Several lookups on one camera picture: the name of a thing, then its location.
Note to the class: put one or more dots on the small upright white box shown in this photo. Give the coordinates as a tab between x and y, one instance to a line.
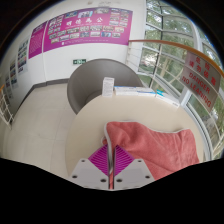
108	87

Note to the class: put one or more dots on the coral pink towel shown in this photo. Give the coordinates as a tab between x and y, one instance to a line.
156	146

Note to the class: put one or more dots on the short white stair railing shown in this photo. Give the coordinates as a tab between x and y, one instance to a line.
5	106

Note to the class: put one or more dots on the white photo wall poster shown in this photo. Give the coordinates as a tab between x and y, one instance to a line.
23	56
13	73

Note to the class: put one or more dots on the grey tub chair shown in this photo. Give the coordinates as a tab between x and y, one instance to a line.
86	80

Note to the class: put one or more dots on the metal sign red characters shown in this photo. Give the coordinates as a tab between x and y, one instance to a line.
205	70

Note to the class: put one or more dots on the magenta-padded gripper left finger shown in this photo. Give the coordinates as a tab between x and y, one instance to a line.
93	170

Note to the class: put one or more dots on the flat white blue box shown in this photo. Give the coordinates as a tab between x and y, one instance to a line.
145	92
125	91

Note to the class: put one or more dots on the narrow magenta text poster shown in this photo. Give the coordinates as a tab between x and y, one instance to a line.
36	41

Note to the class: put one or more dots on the flat white teal box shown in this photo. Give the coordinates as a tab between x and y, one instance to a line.
167	99

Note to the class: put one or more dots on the green exit sign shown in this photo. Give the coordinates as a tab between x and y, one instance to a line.
79	61

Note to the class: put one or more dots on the large magenta photo poster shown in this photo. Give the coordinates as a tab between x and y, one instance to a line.
86	36

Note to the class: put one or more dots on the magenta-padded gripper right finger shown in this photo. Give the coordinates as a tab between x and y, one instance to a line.
128	171

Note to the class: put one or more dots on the metal danger warning sign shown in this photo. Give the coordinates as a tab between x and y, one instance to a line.
198	90

